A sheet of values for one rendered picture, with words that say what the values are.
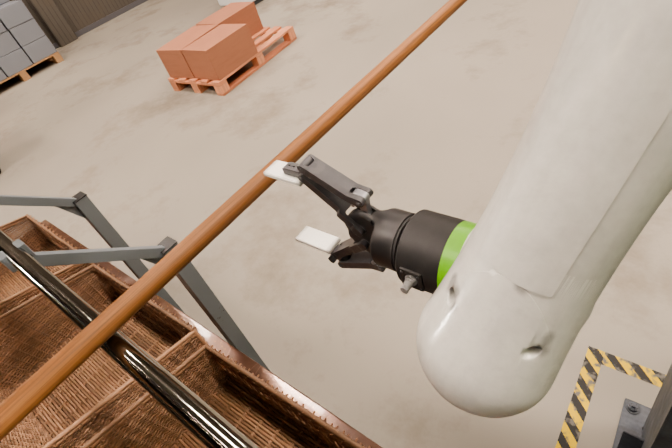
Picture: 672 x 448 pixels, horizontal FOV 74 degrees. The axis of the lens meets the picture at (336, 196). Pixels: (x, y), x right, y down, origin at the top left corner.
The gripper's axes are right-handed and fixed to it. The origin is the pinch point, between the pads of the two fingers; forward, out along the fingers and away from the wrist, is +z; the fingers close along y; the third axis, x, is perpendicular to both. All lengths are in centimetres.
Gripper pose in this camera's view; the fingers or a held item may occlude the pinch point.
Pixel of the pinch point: (292, 204)
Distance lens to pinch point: 66.1
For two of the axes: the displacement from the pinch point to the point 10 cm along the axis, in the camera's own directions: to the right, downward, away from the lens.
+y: 2.7, 7.3, 6.3
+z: -7.7, -2.3, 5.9
